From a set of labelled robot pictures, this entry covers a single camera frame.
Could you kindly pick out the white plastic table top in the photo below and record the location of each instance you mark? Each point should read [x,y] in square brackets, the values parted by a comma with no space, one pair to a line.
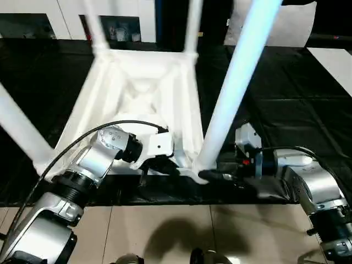
[137,82]

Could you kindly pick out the white plastic table leg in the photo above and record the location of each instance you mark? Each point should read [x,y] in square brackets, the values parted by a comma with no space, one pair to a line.
[96,27]
[22,126]
[236,82]
[192,27]

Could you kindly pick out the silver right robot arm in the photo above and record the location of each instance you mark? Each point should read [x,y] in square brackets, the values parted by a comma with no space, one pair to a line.
[310,176]

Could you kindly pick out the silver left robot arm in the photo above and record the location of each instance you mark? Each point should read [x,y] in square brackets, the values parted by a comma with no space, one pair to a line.
[68,187]

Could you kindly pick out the black work mat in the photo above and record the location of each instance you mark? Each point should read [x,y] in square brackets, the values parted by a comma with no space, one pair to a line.
[288,110]

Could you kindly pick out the black robot right foot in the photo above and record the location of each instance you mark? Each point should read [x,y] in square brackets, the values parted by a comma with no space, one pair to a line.
[209,257]

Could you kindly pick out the small white jar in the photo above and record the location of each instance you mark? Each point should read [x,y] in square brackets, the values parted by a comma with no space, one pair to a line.
[135,37]

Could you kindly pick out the white flat board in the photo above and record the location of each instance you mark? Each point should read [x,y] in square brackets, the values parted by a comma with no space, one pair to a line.
[332,68]

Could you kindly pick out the red packet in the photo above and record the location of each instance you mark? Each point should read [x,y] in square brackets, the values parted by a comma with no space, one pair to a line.
[88,35]

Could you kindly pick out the grey cushion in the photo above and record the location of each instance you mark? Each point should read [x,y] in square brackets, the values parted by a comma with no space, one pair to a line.
[288,24]

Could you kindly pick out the black sofa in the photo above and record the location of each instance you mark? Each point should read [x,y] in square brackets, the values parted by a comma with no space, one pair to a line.
[217,16]

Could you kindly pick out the black television with red logo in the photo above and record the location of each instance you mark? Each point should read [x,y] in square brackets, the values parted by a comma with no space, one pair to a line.
[330,37]

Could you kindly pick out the white sideboard cabinet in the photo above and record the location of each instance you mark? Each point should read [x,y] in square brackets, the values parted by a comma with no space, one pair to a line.
[68,16]

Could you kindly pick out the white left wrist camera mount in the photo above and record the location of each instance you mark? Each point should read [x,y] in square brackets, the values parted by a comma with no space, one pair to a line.
[159,145]

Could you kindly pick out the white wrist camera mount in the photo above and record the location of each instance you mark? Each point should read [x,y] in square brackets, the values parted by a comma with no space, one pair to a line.
[159,145]
[247,137]

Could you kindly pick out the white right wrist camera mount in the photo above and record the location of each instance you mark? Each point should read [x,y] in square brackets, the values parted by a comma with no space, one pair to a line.
[247,137]

